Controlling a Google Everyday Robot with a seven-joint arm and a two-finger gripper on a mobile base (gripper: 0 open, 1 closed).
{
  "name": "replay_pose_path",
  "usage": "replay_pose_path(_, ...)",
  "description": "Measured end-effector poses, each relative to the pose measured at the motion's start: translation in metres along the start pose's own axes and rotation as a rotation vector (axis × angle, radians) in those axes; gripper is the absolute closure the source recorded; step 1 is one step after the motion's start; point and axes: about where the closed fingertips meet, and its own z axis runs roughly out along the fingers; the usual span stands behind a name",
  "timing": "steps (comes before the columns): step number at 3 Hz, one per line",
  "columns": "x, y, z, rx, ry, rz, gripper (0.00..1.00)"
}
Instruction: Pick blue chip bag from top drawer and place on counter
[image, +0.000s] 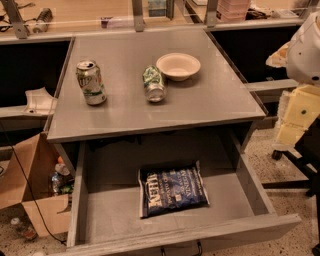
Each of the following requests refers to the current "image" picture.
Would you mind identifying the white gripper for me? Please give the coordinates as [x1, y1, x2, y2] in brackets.
[265, 43, 320, 146]

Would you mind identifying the blue chip bag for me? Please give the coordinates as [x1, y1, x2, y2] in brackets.
[138, 161, 210, 218]

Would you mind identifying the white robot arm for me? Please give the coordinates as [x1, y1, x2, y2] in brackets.
[266, 11, 320, 151]

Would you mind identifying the grey counter cabinet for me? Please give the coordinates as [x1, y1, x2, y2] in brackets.
[48, 29, 264, 143]

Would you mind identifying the grey open drawer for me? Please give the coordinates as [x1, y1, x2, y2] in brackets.
[67, 127, 300, 256]

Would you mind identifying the black office chair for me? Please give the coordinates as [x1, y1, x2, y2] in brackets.
[263, 118, 320, 256]

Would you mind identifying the pink plastic container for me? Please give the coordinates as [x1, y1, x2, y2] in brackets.
[217, 0, 251, 22]

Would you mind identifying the white paper bowl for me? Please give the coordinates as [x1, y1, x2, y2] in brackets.
[156, 53, 201, 81]

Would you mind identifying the lying green soda can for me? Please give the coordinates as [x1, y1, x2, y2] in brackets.
[142, 65, 167, 103]

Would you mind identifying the teal small box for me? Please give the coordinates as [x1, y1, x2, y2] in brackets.
[148, 0, 166, 17]

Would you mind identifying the upright green soda can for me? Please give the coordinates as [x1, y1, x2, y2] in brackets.
[76, 60, 107, 105]

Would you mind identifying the plastic bottle in box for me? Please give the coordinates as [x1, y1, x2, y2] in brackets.
[50, 157, 74, 196]

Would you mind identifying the dark tool on shelf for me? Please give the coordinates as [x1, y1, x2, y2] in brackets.
[33, 8, 53, 33]

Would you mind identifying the brown cardboard box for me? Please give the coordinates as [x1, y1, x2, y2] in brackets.
[0, 133, 71, 237]

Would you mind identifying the bottle on floor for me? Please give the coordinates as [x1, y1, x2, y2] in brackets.
[10, 217, 37, 241]

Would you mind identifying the black drawer handle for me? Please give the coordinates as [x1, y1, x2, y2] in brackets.
[160, 241, 203, 256]

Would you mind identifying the white bracket piece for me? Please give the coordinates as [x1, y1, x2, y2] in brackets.
[23, 87, 57, 116]

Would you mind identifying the black cable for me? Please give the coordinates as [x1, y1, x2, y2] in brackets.
[0, 121, 68, 246]

